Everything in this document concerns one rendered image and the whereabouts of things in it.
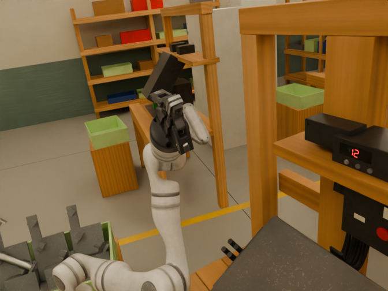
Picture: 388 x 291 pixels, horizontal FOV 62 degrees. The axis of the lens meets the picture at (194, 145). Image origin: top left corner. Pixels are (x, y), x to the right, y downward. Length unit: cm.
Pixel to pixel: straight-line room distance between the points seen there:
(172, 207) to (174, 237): 8
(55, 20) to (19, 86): 156
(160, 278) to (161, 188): 20
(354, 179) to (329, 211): 31
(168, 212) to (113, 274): 25
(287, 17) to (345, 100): 31
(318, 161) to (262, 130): 41
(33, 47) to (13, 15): 64
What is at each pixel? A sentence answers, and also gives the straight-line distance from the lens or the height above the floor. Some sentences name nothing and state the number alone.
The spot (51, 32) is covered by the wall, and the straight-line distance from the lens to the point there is 754.
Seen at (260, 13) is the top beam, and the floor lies 192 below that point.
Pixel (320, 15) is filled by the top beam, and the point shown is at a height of 190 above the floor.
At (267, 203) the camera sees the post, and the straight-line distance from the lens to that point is 147.
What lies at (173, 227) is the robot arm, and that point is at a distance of 79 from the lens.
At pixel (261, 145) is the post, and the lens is 132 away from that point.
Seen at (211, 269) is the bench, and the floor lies 88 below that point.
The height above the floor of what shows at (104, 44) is 149.
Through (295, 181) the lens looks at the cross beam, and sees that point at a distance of 137.
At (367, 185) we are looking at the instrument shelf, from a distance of 87.
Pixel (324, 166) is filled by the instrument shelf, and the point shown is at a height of 153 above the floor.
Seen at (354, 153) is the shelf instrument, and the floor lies 158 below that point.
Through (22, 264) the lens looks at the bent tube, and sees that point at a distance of 177.
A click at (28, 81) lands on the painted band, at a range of 770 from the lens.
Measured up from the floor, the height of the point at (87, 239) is 97.
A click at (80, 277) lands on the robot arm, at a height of 123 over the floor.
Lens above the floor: 196
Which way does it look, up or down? 23 degrees down
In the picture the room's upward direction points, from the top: 7 degrees counter-clockwise
